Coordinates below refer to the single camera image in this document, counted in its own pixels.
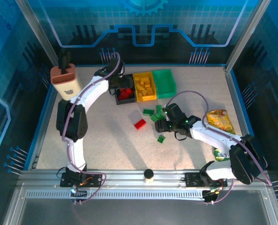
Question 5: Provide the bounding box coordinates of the aluminium corner post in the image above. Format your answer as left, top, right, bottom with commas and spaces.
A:
14, 0, 60, 68
225, 0, 264, 72

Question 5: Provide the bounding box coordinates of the black utensil handle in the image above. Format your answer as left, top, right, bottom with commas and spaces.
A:
58, 48, 71, 75

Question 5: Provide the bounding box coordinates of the black plastic bin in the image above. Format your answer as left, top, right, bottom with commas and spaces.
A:
114, 74, 138, 105

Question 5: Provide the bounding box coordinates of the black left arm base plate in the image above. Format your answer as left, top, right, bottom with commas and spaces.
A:
60, 172, 104, 188

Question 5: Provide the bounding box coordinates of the small bottle with black cap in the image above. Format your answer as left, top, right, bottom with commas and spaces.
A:
143, 169, 155, 185

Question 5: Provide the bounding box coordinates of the beige holder with brown lid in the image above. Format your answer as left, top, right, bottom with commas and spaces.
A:
50, 63, 83, 100

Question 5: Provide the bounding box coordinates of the black connector hub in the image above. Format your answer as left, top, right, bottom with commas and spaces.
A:
70, 187, 88, 200
202, 188, 221, 203

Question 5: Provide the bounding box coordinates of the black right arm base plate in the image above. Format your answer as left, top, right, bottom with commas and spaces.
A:
185, 172, 228, 188

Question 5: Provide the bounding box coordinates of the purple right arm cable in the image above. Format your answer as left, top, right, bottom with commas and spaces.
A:
166, 90, 272, 205

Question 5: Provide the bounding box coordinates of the yellow snack bag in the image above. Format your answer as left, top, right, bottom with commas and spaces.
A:
206, 109, 236, 135

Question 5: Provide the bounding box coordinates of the green plastic bin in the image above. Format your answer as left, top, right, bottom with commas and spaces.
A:
152, 69, 178, 99

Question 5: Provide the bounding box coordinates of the yellow plastic bin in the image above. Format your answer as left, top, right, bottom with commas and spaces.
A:
132, 71, 158, 103

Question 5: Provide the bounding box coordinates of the green snack bag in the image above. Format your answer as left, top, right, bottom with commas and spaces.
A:
213, 146, 231, 162

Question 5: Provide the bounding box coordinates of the aluminium frame rail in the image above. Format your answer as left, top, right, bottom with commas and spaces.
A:
2, 168, 278, 225

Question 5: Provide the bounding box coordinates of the grey slotted cable duct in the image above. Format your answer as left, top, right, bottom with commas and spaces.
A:
25, 190, 205, 200

